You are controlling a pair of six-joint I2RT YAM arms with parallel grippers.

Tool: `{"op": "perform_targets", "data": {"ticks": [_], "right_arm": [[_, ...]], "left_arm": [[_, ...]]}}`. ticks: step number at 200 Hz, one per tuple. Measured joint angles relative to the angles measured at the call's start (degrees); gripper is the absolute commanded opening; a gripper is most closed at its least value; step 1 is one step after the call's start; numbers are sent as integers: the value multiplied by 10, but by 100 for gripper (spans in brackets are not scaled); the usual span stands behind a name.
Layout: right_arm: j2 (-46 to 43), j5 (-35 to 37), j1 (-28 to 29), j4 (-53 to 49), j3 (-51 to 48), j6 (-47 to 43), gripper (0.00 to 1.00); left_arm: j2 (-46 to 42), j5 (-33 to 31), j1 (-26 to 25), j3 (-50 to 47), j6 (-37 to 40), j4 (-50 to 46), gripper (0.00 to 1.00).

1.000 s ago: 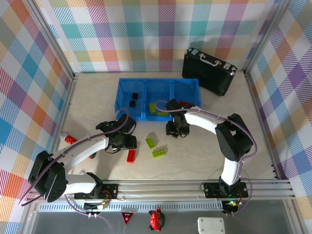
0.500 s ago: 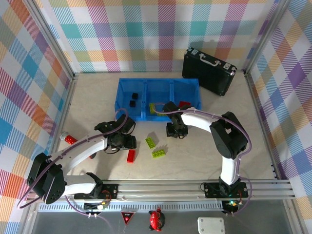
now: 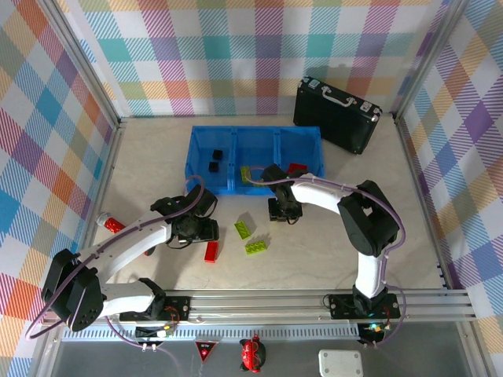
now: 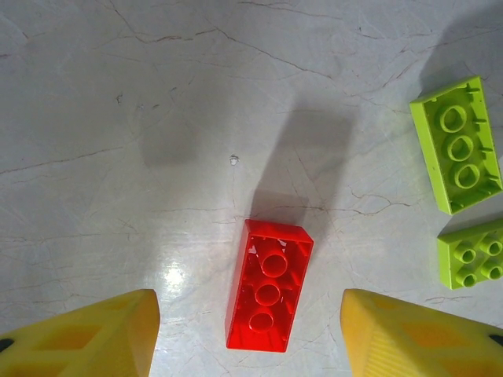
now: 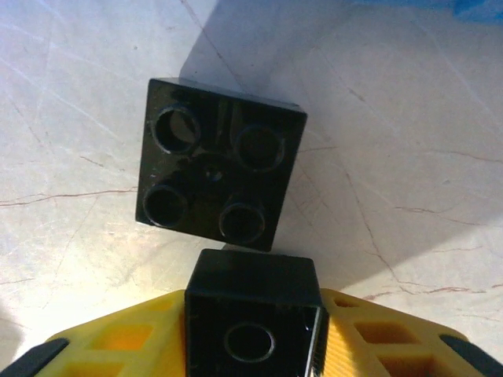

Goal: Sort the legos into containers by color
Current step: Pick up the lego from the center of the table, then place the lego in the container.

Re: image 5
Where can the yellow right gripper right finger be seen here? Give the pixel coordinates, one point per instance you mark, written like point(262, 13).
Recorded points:
point(393, 341)

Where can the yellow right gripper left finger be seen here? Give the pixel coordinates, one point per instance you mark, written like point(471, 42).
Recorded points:
point(118, 337)

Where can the black square lego brick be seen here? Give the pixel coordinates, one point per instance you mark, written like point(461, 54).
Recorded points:
point(251, 314)
point(216, 169)

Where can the blue three-compartment bin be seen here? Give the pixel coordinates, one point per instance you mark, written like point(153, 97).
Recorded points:
point(483, 6)

